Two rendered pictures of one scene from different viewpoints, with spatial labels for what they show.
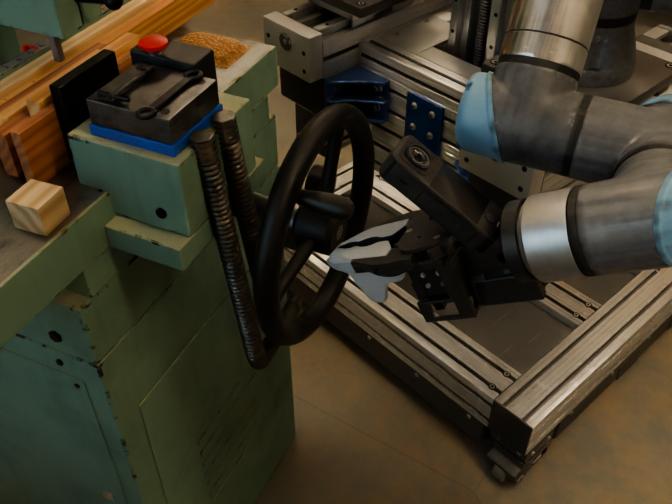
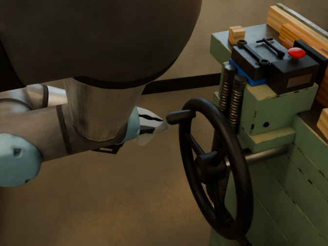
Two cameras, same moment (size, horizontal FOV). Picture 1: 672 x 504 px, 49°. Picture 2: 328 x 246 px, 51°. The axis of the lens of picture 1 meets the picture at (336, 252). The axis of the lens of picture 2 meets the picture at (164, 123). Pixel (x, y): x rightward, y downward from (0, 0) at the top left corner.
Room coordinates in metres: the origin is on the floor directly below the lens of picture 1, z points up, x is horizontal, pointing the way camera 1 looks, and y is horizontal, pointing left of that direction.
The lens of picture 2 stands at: (0.93, -0.38, 1.34)
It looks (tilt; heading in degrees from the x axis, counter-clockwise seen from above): 41 degrees down; 135
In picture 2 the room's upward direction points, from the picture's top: straight up
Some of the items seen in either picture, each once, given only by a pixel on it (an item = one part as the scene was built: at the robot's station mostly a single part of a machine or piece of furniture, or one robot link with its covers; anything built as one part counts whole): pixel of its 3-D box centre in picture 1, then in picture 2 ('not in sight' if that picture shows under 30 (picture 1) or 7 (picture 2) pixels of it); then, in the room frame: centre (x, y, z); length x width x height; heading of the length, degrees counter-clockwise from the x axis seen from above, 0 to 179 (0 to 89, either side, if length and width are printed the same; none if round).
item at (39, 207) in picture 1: (38, 207); not in sight; (0.57, 0.29, 0.92); 0.04 x 0.04 x 0.03; 69
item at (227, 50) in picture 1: (207, 44); not in sight; (0.93, 0.17, 0.91); 0.10 x 0.07 x 0.02; 66
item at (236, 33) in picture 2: not in sight; (236, 35); (0.48, 0.34, 0.92); 0.03 x 0.03 x 0.04; 60
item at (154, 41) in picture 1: (153, 43); (296, 52); (0.71, 0.19, 1.02); 0.03 x 0.03 x 0.01
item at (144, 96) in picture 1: (162, 89); (272, 62); (0.67, 0.18, 0.99); 0.13 x 0.11 x 0.06; 156
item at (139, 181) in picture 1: (167, 151); (264, 91); (0.66, 0.18, 0.91); 0.15 x 0.14 x 0.09; 156
